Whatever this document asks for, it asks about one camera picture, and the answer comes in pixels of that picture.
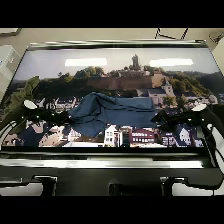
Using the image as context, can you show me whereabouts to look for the blue garment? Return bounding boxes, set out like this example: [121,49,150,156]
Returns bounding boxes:
[67,92,158,138]

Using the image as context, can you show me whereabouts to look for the silver frame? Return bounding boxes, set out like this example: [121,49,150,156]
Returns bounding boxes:
[0,149,224,197]

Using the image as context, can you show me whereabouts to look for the black cable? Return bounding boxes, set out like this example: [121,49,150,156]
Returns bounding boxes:
[199,125,224,169]

